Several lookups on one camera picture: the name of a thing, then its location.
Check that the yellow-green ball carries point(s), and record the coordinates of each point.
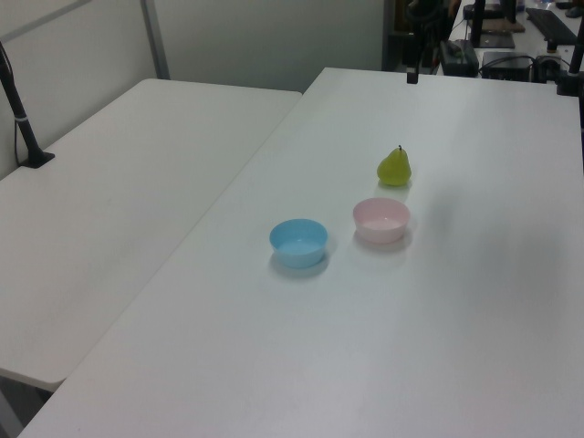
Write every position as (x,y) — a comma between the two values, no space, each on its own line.
(394,171)

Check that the blue plastic bowl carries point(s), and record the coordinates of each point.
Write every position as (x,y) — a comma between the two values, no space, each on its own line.
(299,246)

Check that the pink plastic bowl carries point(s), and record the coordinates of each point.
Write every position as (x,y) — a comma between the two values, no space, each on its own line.
(381,223)

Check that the white folding side table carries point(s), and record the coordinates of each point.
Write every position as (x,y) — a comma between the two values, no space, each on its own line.
(114,205)

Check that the black pole clamp stand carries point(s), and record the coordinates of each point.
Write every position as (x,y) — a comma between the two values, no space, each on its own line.
(412,76)

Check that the dark grey desk device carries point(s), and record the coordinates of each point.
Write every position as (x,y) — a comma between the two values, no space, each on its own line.
(456,57)

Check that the black electronics box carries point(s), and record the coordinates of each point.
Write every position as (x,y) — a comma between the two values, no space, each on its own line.
(504,64)

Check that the black monitor stand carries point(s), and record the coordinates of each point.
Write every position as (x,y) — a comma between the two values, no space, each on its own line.
(495,42)

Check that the black leaning clamp stand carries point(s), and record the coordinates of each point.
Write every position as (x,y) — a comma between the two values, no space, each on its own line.
(567,84)

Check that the black keyboard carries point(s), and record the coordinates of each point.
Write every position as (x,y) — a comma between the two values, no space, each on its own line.
(549,22)

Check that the black camera pole with base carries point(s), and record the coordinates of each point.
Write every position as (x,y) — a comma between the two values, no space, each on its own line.
(25,130)

